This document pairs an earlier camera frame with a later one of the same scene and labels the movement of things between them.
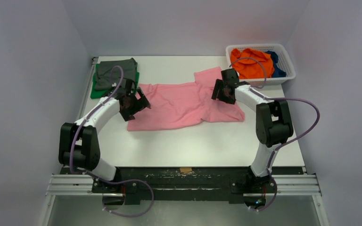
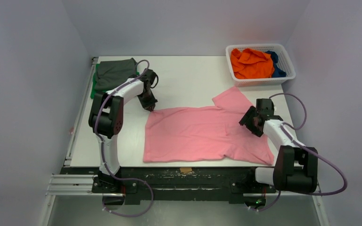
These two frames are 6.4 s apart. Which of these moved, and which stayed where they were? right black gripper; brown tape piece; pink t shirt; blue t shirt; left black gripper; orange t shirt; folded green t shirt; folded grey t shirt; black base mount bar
Moved: pink t shirt; right black gripper; left black gripper
Stayed: folded green t shirt; orange t shirt; folded grey t shirt; black base mount bar; brown tape piece; blue t shirt
